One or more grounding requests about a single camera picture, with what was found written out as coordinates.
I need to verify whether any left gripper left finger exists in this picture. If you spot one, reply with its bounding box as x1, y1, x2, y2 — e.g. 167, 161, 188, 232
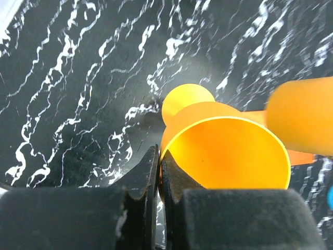
1, 146, 159, 249

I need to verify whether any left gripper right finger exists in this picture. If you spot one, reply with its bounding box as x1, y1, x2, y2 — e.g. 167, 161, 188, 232
161, 153, 325, 249

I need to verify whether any yellow wine glass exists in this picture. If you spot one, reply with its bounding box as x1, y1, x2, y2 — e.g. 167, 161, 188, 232
160, 84, 291, 189
241, 77, 333, 157

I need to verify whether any blue wine glass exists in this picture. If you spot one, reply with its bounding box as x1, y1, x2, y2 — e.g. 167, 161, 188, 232
327, 186, 333, 210

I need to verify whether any gold wire wine glass rack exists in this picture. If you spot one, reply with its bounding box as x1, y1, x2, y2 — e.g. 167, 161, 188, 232
287, 150, 315, 166

